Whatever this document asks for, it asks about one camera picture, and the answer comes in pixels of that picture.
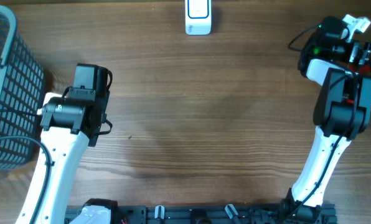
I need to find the red snack bag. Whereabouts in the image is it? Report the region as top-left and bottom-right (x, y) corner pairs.
(347, 65), (371, 77)

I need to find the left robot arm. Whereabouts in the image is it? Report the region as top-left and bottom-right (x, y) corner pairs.
(16, 63), (113, 223)

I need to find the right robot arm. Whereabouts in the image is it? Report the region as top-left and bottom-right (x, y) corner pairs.
(277, 14), (371, 223)

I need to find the white barcode scanner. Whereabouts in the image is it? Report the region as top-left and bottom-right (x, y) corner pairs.
(184, 0), (212, 35)

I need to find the dark grey mesh basket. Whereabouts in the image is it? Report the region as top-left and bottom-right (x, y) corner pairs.
(0, 6), (46, 170)

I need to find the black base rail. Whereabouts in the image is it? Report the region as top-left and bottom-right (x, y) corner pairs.
(65, 203), (338, 224)

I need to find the black left camera cable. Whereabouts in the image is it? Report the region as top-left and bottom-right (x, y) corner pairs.
(0, 105), (54, 224)

